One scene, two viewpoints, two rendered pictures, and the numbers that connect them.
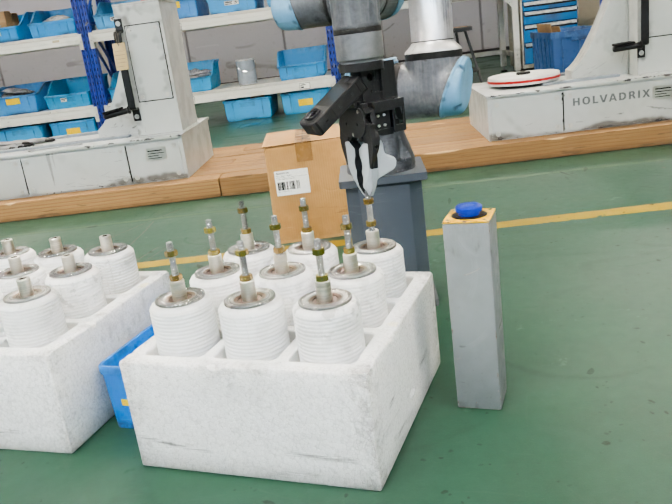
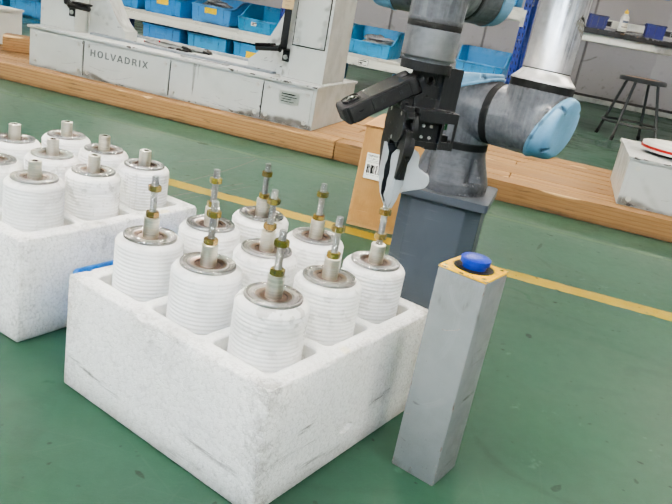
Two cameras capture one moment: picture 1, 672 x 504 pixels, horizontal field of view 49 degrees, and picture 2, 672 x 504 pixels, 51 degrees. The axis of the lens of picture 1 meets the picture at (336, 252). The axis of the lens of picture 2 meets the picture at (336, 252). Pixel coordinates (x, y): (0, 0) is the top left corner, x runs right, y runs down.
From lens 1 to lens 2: 0.27 m
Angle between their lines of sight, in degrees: 11
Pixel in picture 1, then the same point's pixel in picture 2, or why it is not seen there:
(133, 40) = not seen: outside the picture
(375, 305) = (336, 322)
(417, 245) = not seen: hidden behind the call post
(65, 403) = (25, 293)
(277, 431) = (177, 408)
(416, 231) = not seen: hidden behind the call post
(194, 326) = (148, 269)
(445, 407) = (379, 457)
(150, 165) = (280, 106)
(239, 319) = (183, 280)
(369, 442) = (253, 462)
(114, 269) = (139, 185)
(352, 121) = (394, 121)
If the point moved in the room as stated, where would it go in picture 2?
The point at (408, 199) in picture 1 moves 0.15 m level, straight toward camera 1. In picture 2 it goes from (459, 227) to (442, 247)
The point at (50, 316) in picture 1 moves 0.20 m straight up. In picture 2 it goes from (44, 206) to (49, 82)
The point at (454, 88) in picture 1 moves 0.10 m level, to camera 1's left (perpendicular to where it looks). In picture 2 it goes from (546, 129) to (489, 117)
